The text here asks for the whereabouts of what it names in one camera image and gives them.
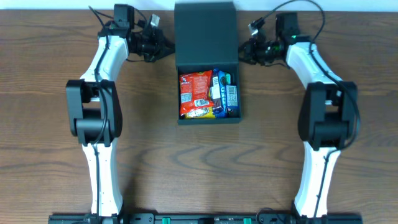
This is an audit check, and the small blue box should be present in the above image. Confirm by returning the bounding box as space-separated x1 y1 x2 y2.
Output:
226 85 239 114

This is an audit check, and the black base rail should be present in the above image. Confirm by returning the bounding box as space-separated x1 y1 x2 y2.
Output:
47 213 363 224

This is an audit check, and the dark blue chocolate bar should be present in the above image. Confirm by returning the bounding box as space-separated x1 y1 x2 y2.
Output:
210 69 223 115

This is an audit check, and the dark green box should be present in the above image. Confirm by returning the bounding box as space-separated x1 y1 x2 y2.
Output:
174 1 243 126

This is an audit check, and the right black cable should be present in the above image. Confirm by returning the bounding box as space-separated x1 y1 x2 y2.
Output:
254 0 361 224

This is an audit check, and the red snack packet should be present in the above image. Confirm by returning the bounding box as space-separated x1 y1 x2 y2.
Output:
179 70 213 115

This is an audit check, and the green chocolate bar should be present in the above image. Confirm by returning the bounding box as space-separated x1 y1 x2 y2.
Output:
225 73 231 85

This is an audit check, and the yellow Hacks candy bag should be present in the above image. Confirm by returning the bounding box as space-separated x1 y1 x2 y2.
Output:
183 106 216 119

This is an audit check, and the black cable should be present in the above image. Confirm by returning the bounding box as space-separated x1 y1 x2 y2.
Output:
88 5 149 224
254 0 361 224

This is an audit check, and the left black cable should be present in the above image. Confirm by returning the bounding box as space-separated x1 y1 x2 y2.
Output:
88 5 149 224

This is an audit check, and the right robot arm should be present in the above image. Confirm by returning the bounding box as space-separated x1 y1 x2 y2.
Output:
238 12 360 223

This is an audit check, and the blue Oreo cookie pack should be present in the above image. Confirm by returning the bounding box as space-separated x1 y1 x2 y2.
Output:
215 70 227 119

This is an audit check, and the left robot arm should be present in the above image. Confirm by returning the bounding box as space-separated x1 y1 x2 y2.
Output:
66 4 175 223

